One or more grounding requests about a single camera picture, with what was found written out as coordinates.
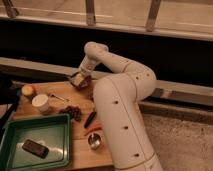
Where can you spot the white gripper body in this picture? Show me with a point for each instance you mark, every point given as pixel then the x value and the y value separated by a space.
pixel 86 67

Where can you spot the yellow sponge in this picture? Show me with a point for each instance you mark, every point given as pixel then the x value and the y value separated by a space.
pixel 78 79

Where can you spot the red yellow apple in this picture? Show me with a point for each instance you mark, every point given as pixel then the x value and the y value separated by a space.
pixel 28 90

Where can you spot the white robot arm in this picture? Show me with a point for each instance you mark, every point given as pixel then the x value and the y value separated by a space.
pixel 115 98

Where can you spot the small metal spoon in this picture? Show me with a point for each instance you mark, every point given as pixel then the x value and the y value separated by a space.
pixel 57 97

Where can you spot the orange carrot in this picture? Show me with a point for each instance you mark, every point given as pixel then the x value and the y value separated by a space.
pixel 92 129

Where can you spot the small metal cup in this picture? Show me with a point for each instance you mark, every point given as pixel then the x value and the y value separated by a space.
pixel 94 141

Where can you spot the purple bowl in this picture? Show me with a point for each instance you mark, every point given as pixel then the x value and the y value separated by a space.
pixel 86 82

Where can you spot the green plastic tray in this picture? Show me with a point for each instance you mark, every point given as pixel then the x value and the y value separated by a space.
pixel 52 132

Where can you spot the bunch of dark grapes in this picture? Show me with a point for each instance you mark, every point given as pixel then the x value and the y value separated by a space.
pixel 74 112

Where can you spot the wooden cutting board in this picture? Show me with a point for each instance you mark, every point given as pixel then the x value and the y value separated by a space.
pixel 82 157

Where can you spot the black object at left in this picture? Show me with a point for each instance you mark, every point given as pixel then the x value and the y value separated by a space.
pixel 8 95

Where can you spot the white cup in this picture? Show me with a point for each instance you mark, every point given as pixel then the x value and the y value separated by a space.
pixel 41 102

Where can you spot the dark brown rectangular block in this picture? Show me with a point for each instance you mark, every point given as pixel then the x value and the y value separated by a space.
pixel 35 148

